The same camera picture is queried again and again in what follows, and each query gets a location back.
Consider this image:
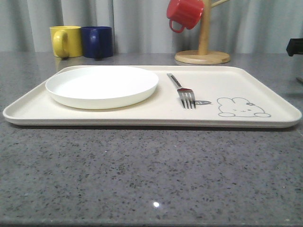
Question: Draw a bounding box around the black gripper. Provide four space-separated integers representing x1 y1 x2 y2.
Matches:
286 38 303 56

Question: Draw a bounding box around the silver spoon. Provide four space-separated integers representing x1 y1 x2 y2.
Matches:
296 77 303 84

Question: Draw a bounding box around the silver fork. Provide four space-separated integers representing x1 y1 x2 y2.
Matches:
167 73 196 109

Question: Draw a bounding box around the white round plate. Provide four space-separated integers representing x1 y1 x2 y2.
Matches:
45 66 159 109

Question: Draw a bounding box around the cream rabbit serving tray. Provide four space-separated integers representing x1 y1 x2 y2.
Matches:
3 66 302 128

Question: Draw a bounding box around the wooden mug tree stand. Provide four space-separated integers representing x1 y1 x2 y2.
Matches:
175 0 231 65

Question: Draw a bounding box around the red mug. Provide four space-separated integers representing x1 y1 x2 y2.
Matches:
166 0 204 33

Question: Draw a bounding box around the grey curtain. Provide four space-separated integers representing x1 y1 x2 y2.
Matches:
0 0 303 53

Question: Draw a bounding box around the dark blue mug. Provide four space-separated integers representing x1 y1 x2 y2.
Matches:
80 26 114 58

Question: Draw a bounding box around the yellow mug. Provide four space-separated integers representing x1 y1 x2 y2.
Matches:
50 26 83 58

